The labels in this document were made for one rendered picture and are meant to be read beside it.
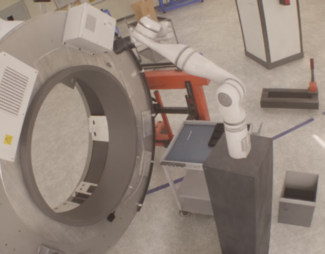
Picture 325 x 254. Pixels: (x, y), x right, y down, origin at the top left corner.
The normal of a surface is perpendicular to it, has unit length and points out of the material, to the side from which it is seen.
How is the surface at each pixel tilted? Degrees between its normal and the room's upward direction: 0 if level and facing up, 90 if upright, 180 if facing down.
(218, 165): 0
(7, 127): 90
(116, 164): 31
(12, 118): 90
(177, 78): 90
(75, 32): 48
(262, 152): 0
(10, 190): 90
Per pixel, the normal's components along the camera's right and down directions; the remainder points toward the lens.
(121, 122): -0.49, 0.36
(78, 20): -0.51, -0.07
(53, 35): 0.86, 0.04
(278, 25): 0.22, 0.50
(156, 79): -0.42, 0.62
